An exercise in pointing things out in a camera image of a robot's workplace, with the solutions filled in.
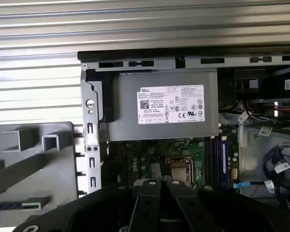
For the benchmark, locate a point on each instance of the green motherboard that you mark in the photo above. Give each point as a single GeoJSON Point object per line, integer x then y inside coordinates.
{"type": "Point", "coordinates": [137, 154]}

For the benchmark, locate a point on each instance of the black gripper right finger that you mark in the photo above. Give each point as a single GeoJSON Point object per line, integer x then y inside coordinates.
{"type": "Point", "coordinates": [220, 212]}

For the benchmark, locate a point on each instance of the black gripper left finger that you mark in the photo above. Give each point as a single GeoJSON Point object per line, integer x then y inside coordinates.
{"type": "Point", "coordinates": [94, 210]}

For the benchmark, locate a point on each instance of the silver CPU socket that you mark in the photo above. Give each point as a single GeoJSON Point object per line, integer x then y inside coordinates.
{"type": "Point", "coordinates": [180, 169]}

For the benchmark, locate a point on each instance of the black open PC case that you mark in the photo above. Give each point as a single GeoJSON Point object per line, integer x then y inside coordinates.
{"type": "Point", "coordinates": [125, 55]}

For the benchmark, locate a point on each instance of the grey parts rack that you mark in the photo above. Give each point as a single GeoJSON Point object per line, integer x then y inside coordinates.
{"type": "Point", "coordinates": [50, 169]}

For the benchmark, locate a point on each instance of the installed RAM stick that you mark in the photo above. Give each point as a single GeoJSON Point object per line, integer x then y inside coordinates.
{"type": "Point", "coordinates": [225, 159]}

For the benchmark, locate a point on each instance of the grey power supply unit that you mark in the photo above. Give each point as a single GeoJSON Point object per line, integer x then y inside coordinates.
{"type": "Point", "coordinates": [125, 96]}

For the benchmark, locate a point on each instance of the dark RAM stick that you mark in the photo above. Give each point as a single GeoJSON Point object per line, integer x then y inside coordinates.
{"type": "Point", "coordinates": [4, 206]}

